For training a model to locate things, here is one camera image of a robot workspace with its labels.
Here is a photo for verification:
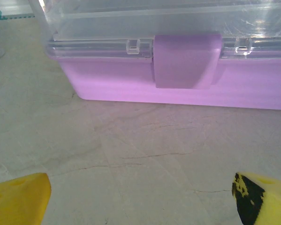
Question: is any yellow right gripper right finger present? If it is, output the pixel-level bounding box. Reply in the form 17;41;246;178
231;172;281;225

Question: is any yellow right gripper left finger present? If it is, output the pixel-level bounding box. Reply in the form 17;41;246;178
0;172;52;225

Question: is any purple plastic bin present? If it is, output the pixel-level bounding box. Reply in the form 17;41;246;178
29;0;281;111

